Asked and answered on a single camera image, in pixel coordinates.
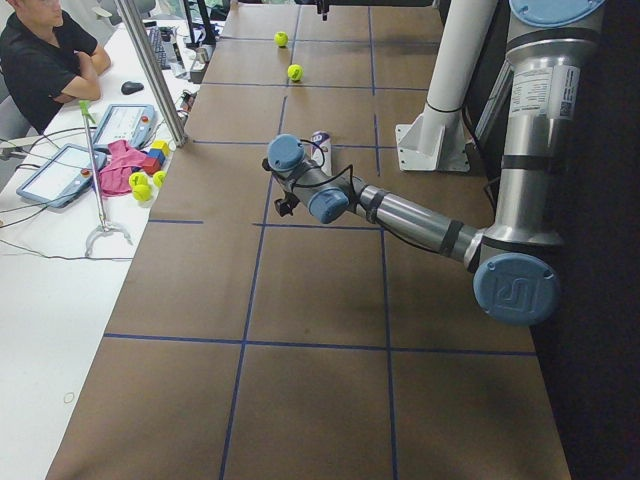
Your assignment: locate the red cube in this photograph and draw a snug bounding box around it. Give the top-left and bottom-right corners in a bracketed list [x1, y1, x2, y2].
[140, 156, 162, 176]

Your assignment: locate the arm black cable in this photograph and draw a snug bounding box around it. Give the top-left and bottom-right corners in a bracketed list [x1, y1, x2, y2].
[261, 139, 451, 251]

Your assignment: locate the reacher grabber tool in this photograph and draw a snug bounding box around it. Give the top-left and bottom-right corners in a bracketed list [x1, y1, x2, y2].
[79, 99, 133, 258]

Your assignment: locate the near teach pendant tablet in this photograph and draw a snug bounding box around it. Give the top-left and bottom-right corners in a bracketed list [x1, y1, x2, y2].
[16, 144, 93, 208]

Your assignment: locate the black computer mouse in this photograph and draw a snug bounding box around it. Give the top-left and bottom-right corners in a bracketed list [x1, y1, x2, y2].
[120, 81, 144, 96]

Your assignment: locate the pink cloth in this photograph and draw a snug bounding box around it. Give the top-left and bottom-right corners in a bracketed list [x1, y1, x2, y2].
[99, 140, 146, 197]

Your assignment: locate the blue cube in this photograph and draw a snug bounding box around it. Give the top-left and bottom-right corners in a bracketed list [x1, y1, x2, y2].
[148, 149, 166, 164]

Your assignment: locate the teach pendant tablet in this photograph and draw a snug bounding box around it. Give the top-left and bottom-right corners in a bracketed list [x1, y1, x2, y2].
[93, 104, 156, 151]
[16, 144, 93, 208]

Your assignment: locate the black keyboard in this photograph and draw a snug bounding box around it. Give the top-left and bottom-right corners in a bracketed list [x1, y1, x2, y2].
[147, 26, 170, 70]

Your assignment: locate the seated person in black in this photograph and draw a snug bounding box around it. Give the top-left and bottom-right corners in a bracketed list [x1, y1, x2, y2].
[1, 1, 111, 133]

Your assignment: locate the spare tennis ball on desk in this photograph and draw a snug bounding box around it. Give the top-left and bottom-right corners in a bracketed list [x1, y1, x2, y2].
[152, 170, 166, 188]
[128, 171, 148, 190]
[132, 184, 152, 202]

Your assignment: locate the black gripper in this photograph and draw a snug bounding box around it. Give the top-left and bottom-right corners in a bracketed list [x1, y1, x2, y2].
[315, 0, 330, 21]
[274, 192, 300, 217]

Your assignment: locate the tennis ball with black lettering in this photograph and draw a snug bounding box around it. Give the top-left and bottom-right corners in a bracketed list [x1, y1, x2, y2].
[273, 31, 289, 48]

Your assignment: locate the yellow cube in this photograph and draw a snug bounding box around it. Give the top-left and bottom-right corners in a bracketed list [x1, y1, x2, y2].
[149, 140, 171, 158]

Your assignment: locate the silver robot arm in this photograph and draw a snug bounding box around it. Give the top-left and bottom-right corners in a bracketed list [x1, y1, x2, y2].
[262, 1, 605, 326]

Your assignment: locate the white mounting post with base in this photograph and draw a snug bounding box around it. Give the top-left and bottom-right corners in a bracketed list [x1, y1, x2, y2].
[396, 0, 498, 172]

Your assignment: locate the far teach pendant tablet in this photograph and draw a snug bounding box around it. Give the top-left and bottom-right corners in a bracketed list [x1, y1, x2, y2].
[93, 104, 156, 151]

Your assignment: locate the aluminium frame post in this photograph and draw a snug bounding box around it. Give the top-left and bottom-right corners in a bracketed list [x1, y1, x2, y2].
[115, 0, 187, 148]

